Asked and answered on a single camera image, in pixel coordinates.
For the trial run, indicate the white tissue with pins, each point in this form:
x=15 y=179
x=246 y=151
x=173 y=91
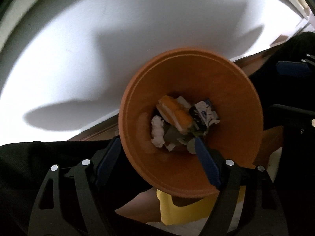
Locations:
x=157 y=124

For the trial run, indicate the orange plastic trash bin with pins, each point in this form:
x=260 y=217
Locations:
x=177 y=96

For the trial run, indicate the blue white milk carton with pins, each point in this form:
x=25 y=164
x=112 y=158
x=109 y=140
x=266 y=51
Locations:
x=203 y=115

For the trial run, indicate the orange white snack bag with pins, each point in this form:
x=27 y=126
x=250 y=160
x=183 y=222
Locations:
x=175 y=114

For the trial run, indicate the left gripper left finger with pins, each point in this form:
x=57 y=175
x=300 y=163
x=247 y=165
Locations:
x=65 y=203

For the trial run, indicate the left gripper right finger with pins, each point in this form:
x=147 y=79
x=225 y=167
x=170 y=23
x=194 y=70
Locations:
x=245 y=204

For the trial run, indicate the green seaweed snack wrapper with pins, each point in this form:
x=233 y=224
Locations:
x=175 y=141

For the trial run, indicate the yellow box under bin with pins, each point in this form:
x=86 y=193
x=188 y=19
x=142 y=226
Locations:
x=172 y=214

